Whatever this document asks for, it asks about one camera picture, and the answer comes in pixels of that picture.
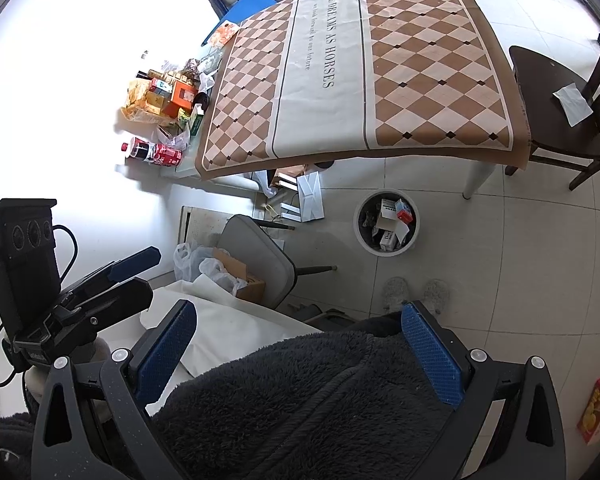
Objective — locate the clear plastic bag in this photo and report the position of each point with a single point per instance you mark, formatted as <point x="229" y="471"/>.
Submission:
<point x="172" y="136"/>

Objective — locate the grey padded chair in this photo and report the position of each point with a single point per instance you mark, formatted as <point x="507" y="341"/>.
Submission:
<point x="260" y="250"/>

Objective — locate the dark fleece robe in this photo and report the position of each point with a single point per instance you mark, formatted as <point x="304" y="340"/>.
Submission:
<point x="305" y="400"/>

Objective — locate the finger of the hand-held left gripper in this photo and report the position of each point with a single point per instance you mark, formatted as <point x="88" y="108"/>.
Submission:
<point x="125" y="297"/>
<point x="135" y="260"/>

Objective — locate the dark wooden chair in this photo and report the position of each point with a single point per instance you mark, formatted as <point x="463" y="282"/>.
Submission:
<point x="550" y="110"/>

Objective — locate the white plastic bag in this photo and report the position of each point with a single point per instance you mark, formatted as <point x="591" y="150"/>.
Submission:
<point x="215" y="267"/>
<point x="185" y="260"/>

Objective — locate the beige board panel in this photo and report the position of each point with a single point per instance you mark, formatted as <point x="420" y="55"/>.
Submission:
<point x="202" y="230"/>

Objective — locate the white dining table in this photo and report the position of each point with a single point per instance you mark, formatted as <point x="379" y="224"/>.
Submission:
<point x="477" y="180"/>

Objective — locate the orange box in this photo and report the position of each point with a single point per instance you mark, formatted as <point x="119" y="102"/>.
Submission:
<point x="184" y="96"/>

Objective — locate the white carton blue print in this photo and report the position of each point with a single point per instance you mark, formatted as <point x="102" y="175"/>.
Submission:
<point x="388" y="208"/>

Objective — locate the white cloth sheet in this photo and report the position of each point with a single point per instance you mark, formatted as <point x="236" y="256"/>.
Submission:
<point x="240" y="325"/>

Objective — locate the red white small carton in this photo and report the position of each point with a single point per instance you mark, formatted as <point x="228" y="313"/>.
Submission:
<point x="405" y="212"/>

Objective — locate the green white carton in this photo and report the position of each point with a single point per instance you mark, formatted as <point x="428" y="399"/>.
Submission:
<point x="196" y="120"/>

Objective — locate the open cardboard box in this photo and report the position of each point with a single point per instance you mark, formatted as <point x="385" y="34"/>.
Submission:
<point x="252" y="290"/>

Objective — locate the blue folder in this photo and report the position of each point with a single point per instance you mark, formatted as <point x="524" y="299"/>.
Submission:
<point x="260" y="7"/>

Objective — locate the white paper sheet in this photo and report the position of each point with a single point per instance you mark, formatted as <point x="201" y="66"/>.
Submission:
<point x="572" y="102"/>

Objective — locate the table with checkered cloth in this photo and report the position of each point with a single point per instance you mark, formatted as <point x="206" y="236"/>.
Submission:
<point x="430" y="85"/>

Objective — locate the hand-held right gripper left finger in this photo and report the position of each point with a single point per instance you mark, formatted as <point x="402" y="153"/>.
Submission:
<point x="165" y="355"/>

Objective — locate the grey round trash bin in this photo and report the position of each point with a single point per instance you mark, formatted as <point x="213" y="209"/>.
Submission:
<point x="365" y="245"/>

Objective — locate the orange patterned packet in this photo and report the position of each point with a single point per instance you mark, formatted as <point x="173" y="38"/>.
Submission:
<point x="225" y="34"/>

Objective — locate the white carton black print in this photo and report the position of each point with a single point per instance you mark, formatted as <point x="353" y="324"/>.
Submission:
<point x="387" y="241"/>

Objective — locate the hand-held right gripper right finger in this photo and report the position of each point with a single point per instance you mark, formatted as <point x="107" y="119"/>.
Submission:
<point x="432" y="355"/>

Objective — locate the cola bottle red label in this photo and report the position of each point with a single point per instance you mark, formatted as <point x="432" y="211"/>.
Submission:
<point x="155" y="152"/>

